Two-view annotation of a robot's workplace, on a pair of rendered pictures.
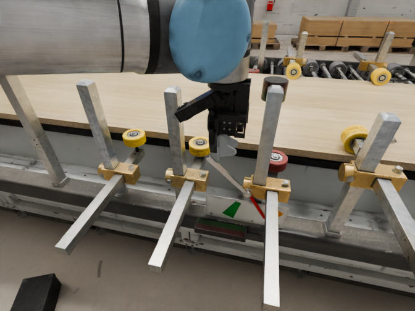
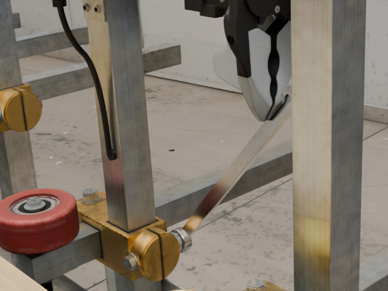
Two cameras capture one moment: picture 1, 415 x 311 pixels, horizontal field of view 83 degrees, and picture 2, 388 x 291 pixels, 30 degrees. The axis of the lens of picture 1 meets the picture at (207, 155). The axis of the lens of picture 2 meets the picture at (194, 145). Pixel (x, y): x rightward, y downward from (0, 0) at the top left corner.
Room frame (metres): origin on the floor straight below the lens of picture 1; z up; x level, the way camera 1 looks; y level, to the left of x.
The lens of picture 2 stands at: (1.00, 0.30, 1.20)
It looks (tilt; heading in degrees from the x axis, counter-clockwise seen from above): 20 degrees down; 217
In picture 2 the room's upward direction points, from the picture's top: 4 degrees counter-clockwise
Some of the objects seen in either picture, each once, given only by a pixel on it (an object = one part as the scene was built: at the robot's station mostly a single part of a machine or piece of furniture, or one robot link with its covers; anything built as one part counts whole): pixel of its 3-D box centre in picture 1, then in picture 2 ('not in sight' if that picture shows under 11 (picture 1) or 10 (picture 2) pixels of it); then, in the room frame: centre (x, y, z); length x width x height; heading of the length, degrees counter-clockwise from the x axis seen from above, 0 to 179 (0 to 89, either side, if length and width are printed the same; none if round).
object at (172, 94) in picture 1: (179, 161); (326, 287); (0.57, 0.09, 0.90); 0.03 x 0.03 x 0.48; 77
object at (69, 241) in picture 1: (110, 190); not in sight; (0.53, 0.31, 0.81); 0.43 x 0.03 x 0.04; 167
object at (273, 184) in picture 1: (265, 187); (119, 237); (0.51, -0.18, 0.85); 0.13 x 0.06 x 0.05; 77
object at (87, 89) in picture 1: (107, 152); not in sight; (0.63, 0.33, 0.90); 0.03 x 0.03 x 0.48; 77
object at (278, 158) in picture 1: (272, 169); (41, 252); (0.59, -0.21, 0.85); 0.08 x 0.08 x 0.11
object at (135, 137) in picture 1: (136, 145); not in sight; (0.73, 0.27, 0.85); 0.08 x 0.08 x 0.11
